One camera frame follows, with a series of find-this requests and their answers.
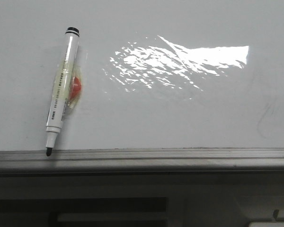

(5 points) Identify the red magnet taped to marker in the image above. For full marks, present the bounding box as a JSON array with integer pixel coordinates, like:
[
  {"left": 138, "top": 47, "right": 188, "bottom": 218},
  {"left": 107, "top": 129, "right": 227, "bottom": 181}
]
[{"left": 67, "top": 66, "right": 82, "bottom": 109}]

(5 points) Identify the white whiteboard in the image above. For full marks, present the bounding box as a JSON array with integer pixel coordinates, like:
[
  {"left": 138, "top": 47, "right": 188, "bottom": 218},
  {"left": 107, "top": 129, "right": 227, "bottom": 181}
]
[{"left": 0, "top": 0, "right": 284, "bottom": 150}]

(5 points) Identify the white black whiteboard marker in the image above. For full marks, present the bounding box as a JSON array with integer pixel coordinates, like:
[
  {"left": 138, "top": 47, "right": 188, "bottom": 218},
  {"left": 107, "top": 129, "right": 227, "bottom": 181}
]
[{"left": 45, "top": 27, "right": 80, "bottom": 157}]

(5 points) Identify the white box at bottom right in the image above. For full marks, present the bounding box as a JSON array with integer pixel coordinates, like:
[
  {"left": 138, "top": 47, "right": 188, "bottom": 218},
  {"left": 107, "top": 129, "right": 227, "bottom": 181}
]
[{"left": 248, "top": 221, "right": 284, "bottom": 227}]

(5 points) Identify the grey aluminium whiteboard frame rail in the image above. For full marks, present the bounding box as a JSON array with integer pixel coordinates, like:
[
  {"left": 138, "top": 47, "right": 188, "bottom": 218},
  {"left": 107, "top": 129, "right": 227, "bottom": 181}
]
[{"left": 0, "top": 148, "right": 284, "bottom": 176}]

